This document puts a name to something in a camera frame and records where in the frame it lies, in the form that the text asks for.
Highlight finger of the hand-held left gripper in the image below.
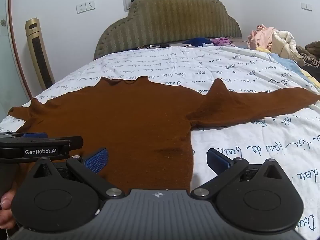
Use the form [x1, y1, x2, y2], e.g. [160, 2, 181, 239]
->
[0, 132, 48, 141]
[0, 135, 84, 148]

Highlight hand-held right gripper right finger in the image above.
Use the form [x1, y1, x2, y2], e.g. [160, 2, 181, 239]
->
[190, 148, 288, 199]

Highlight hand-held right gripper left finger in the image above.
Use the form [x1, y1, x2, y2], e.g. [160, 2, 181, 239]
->
[31, 148, 125, 200]

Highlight brown knit sweater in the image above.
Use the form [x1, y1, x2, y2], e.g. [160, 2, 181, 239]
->
[7, 76, 320, 195]

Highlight pink clothes pile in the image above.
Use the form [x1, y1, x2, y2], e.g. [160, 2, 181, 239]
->
[247, 24, 277, 50]

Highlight person's left hand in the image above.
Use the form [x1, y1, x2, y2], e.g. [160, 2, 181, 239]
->
[0, 189, 18, 230]

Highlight white script-printed quilt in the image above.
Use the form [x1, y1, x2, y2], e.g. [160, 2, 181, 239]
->
[0, 44, 320, 240]

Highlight floral glass wardrobe door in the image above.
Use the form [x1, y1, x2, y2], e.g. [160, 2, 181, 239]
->
[0, 0, 28, 123]

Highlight gold tower fan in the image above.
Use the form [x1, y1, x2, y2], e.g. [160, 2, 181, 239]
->
[24, 18, 56, 90]

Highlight light blue sheet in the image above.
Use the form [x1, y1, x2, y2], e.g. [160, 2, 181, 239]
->
[269, 52, 303, 68]

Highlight purple cloth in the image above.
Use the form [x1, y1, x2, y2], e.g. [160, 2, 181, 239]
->
[211, 37, 236, 47]

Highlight dark blue cloth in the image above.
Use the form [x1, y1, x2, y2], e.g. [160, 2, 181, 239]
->
[182, 37, 213, 47]

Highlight yellow sheet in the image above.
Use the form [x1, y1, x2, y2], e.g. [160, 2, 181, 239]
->
[254, 45, 320, 92]

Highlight cream cloth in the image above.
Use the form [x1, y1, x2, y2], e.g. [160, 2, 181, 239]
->
[271, 30, 305, 67]

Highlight black striped cloth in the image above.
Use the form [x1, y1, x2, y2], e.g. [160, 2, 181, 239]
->
[297, 52, 320, 68]

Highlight brown jacket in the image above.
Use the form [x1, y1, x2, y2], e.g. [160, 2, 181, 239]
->
[296, 41, 320, 55]

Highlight green upholstered headboard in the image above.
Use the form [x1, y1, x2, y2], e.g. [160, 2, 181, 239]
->
[93, 0, 242, 60]

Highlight black cable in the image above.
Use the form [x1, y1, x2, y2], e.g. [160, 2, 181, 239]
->
[137, 43, 171, 50]

